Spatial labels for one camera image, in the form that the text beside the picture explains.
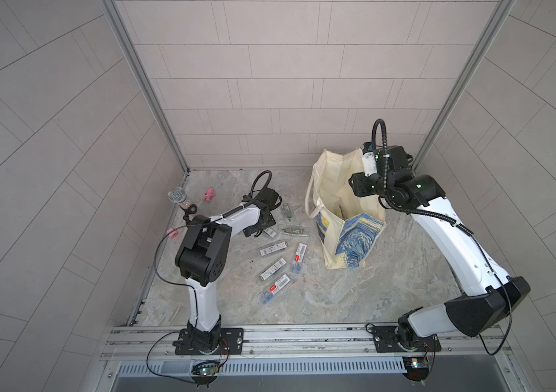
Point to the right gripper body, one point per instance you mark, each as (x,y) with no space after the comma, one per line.
(369,185)

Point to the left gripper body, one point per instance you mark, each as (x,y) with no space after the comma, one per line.
(268,222)

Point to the compass set gold label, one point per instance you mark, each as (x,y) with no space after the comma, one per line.
(270,232)

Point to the green compass set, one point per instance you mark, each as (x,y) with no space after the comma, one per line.
(295,231)
(287,211)

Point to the compass set grey label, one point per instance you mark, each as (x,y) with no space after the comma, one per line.
(273,248)

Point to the cream canvas tote bag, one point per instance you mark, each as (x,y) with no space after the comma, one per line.
(345,243)

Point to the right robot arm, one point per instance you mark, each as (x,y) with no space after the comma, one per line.
(489,292)

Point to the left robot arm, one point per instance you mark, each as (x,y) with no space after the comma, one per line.
(202,256)

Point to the compass set lower grey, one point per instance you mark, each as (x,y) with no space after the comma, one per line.
(272,270)

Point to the compass set red label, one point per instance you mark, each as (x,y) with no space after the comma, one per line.
(297,263)

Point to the compass set red bottom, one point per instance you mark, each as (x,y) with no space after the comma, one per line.
(274,289)

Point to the pink pig toy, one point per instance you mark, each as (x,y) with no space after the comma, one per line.
(209,194)

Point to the black microphone stand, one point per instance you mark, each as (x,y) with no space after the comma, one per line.
(190,211)

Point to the pink eraser block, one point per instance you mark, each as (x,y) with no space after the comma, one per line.
(172,233)

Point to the left circuit board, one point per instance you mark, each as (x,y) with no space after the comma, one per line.
(205,372)

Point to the circuit board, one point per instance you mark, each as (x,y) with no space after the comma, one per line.
(417,369)
(205,372)

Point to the right circuit board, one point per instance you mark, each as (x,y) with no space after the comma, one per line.
(417,369)

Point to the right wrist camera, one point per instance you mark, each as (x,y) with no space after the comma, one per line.
(369,156)

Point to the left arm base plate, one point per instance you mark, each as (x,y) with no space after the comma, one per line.
(229,340)

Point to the aluminium front rail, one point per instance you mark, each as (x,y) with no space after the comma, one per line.
(304,357)

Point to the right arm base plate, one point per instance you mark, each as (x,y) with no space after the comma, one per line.
(386,338)

